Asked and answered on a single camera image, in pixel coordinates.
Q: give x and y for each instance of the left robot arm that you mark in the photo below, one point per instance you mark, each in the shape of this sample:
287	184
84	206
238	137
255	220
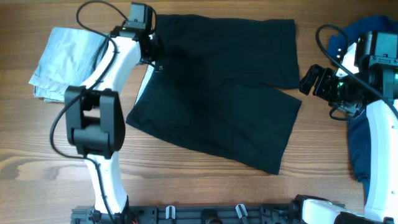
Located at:
94	117

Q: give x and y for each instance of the black shorts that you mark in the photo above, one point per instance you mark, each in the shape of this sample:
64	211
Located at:
221	88

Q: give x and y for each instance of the folded light blue jeans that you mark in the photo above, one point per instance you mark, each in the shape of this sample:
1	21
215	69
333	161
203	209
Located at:
69	58

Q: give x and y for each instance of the dark blue garment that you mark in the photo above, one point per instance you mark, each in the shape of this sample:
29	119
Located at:
359	139

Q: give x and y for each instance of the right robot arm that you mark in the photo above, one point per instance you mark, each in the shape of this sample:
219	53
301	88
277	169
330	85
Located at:
365	82

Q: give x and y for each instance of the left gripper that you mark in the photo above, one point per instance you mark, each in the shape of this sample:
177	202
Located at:
160	48

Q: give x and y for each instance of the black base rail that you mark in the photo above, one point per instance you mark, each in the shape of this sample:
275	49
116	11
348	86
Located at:
261	214

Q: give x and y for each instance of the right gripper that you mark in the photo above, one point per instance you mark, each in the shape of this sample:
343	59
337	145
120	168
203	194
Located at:
325	74

